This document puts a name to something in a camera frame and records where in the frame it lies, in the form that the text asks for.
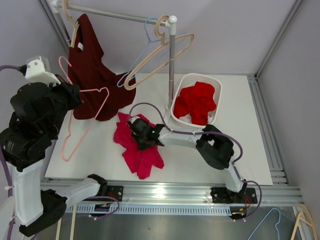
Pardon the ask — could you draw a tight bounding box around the pink t shirt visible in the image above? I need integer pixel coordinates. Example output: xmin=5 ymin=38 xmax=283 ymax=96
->
xmin=113 ymin=112 xmax=165 ymax=180

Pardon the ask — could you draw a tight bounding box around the red t shirt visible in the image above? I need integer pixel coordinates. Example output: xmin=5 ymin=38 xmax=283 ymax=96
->
xmin=173 ymin=81 xmax=217 ymax=126

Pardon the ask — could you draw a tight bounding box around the pink wire hanger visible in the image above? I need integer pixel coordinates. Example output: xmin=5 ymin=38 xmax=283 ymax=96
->
xmin=58 ymin=56 xmax=110 ymax=162

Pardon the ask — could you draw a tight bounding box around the white t shirt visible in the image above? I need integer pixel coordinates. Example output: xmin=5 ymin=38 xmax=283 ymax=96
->
xmin=179 ymin=114 xmax=214 ymax=124

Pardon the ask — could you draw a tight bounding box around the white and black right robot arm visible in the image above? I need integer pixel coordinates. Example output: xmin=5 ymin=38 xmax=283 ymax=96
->
xmin=127 ymin=116 xmax=248 ymax=203

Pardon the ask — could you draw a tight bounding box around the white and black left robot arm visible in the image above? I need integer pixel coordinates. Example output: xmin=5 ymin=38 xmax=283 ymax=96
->
xmin=0 ymin=79 xmax=108 ymax=237

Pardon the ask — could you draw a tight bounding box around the dark maroon t shirt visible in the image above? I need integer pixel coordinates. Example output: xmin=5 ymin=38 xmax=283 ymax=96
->
xmin=68 ymin=14 xmax=136 ymax=122

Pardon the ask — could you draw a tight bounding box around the beige hanger under maroon shirt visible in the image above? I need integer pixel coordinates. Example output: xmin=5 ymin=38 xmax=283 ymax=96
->
xmin=61 ymin=0 xmax=82 ymax=49

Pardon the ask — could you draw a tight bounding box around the beige hanger on floor left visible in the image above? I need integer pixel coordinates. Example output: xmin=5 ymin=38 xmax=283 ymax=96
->
xmin=55 ymin=204 xmax=77 ymax=240

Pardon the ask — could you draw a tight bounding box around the beige hanger on floor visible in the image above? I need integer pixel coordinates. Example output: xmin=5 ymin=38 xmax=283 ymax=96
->
xmin=290 ymin=204 xmax=318 ymax=240
xmin=55 ymin=204 xmax=77 ymax=240

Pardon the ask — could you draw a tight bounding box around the blue hanger on floor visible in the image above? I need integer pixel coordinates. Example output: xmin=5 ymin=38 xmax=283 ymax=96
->
xmin=247 ymin=207 xmax=282 ymax=240

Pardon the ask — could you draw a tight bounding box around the beige hanger on floor right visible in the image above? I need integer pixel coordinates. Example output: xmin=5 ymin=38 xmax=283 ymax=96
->
xmin=290 ymin=204 xmax=318 ymax=240

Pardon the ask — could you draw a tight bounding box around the white perforated plastic basket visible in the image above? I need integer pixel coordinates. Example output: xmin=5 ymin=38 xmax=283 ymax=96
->
xmin=170 ymin=73 xmax=223 ymax=129

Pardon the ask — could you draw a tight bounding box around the metal clothes rack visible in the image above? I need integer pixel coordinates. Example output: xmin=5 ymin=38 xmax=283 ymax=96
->
xmin=48 ymin=0 xmax=178 ymax=109

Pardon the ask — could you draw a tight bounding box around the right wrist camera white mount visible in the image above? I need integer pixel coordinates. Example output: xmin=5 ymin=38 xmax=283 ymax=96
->
xmin=127 ymin=115 xmax=140 ymax=125

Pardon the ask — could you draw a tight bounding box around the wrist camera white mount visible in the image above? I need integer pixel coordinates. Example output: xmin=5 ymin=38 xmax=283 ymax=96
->
xmin=127 ymin=115 xmax=140 ymax=125
xmin=19 ymin=56 xmax=62 ymax=86

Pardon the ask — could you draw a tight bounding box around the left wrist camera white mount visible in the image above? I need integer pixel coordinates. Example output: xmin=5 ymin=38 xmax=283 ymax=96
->
xmin=19 ymin=56 xmax=62 ymax=86

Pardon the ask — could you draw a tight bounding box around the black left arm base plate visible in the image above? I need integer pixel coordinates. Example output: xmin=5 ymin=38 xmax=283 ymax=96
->
xmin=100 ymin=185 xmax=124 ymax=202

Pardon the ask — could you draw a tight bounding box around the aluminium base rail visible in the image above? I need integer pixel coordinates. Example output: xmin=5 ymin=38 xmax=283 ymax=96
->
xmin=39 ymin=181 xmax=305 ymax=207

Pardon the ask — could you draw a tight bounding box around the white slotted cable duct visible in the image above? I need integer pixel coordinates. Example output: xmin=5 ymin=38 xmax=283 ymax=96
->
xmin=76 ymin=203 xmax=245 ymax=216

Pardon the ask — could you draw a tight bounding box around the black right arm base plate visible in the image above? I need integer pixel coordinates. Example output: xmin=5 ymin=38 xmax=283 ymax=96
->
xmin=210 ymin=187 xmax=258 ymax=204

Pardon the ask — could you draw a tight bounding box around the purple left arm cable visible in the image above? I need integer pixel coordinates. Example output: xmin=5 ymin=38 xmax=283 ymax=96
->
xmin=0 ymin=64 xmax=27 ymax=240

